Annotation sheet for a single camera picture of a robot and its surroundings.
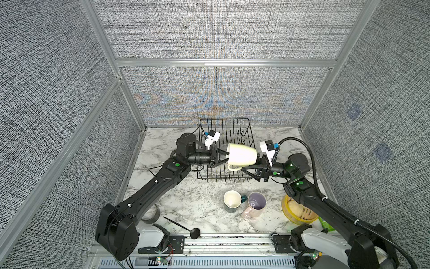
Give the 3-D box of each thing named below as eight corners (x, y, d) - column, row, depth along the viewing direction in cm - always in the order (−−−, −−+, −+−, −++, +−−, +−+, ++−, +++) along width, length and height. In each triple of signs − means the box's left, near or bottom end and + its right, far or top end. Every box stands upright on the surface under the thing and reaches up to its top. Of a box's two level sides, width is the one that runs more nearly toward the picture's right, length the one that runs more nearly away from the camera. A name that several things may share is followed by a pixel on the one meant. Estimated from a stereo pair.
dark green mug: (223, 215, 84) (224, 207, 75) (223, 198, 89) (223, 190, 80) (244, 215, 84) (247, 207, 75) (242, 198, 89) (245, 190, 80)
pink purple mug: (241, 219, 82) (244, 212, 74) (239, 200, 88) (242, 191, 79) (263, 219, 82) (268, 212, 74) (259, 200, 88) (264, 191, 79)
